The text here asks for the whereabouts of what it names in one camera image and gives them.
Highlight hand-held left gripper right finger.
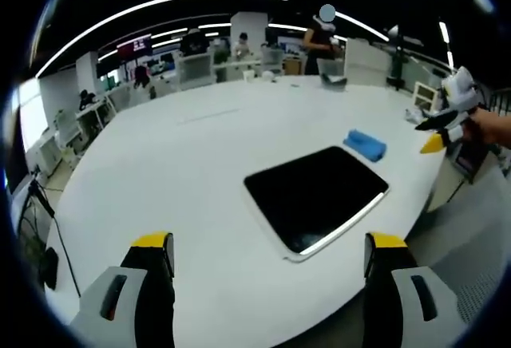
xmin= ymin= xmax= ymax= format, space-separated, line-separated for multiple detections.
xmin=362 ymin=231 xmax=469 ymax=348

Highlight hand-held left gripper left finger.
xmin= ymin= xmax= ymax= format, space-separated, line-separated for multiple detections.
xmin=69 ymin=231 xmax=176 ymax=348

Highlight white shelf unit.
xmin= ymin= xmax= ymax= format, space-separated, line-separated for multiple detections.
xmin=413 ymin=81 xmax=440 ymax=112

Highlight white office chair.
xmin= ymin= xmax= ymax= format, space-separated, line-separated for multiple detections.
xmin=53 ymin=109 xmax=87 ymax=153
xmin=176 ymin=52 xmax=215 ymax=85

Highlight black cable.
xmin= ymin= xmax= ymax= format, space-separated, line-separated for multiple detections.
xmin=50 ymin=216 xmax=82 ymax=298

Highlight wall screen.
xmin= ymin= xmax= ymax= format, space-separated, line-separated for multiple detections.
xmin=116 ymin=34 xmax=153 ymax=61

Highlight clear plastic bin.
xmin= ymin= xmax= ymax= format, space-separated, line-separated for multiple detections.
xmin=317 ymin=58 xmax=348 ymax=92

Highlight dark stand with lamp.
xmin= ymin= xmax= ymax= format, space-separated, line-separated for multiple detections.
xmin=385 ymin=24 xmax=424 ymax=92

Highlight black tripod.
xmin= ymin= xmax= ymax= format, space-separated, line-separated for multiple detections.
xmin=15 ymin=170 xmax=57 ymax=281

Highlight white partition panel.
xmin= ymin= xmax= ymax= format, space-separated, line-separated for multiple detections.
xmin=343 ymin=38 xmax=394 ymax=88

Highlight blue cleaning cloth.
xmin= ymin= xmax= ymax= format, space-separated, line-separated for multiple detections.
xmin=342 ymin=128 xmax=387 ymax=163

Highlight white desk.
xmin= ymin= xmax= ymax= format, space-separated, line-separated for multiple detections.
xmin=73 ymin=98 xmax=119 ymax=132

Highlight person's right hand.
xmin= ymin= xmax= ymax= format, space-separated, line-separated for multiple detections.
xmin=462 ymin=107 xmax=511 ymax=148

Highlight black tablet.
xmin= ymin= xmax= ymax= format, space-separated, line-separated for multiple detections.
xmin=243 ymin=145 xmax=390 ymax=263

